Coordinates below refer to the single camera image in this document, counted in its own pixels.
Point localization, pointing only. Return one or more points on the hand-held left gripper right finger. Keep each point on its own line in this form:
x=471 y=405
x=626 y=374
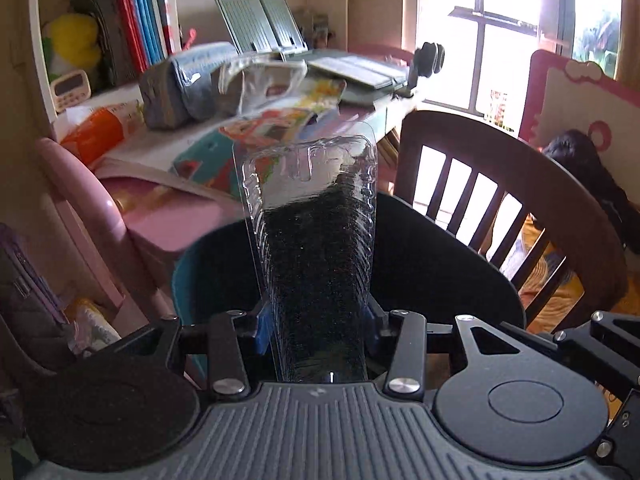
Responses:
x=370 y=330

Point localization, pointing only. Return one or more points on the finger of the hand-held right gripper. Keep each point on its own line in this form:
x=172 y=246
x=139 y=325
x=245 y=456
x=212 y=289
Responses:
x=590 y=357
x=617 y=327

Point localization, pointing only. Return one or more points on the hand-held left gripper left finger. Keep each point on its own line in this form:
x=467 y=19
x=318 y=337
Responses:
x=264 y=332

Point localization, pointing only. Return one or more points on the black trash bin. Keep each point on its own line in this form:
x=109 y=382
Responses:
x=440 y=270

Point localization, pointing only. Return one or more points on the clear plastic blister pack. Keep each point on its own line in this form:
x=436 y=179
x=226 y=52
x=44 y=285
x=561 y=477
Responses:
x=310 y=240

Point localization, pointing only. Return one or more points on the pink desk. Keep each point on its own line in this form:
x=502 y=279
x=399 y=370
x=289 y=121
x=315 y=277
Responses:
x=165 y=230

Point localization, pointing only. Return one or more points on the dark jacket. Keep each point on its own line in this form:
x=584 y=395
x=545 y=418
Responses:
x=590 y=180

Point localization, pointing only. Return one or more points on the dark wooden chair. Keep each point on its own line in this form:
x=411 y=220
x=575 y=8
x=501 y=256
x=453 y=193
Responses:
x=540 y=190

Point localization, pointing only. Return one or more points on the colourful picture book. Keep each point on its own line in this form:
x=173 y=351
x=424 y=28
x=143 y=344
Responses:
x=220 y=160

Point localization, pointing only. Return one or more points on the open white workbook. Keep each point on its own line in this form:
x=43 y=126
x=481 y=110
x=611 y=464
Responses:
x=145 y=172

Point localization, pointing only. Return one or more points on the pink bow headboard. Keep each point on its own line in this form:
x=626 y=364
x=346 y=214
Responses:
x=570 y=95

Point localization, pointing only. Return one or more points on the yellow picture book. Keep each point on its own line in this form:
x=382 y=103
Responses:
x=325 y=94

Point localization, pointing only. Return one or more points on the purple grey backpack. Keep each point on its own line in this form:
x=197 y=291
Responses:
x=25 y=300

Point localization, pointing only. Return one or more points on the beige pencil case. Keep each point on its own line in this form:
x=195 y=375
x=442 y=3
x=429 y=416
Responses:
x=260 y=85

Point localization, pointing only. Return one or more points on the grey pencil case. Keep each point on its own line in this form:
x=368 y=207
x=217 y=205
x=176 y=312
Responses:
x=161 y=95

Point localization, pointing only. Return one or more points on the orange tissue pack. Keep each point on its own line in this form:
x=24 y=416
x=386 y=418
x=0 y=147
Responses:
x=97 y=132

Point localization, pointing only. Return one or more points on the light blue pencil case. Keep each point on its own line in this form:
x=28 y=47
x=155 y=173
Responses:
x=205 y=77

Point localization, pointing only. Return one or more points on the pink plastic hook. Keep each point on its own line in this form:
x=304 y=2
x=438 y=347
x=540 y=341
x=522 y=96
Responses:
x=190 y=40

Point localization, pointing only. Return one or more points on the grey book stand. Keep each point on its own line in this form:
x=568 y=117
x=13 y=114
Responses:
x=260 y=25

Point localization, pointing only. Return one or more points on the white digital timer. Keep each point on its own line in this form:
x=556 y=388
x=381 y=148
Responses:
x=70 y=89

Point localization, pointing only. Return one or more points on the dark striped folder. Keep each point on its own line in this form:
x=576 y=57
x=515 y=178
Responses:
x=102 y=30

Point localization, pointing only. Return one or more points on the row of red blue folders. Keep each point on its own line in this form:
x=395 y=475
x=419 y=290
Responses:
x=145 y=10

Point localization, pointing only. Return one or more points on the yellow plush toy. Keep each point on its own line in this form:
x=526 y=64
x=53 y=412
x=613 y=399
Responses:
x=75 y=40

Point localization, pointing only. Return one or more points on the window frame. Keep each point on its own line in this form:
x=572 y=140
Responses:
x=482 y=20

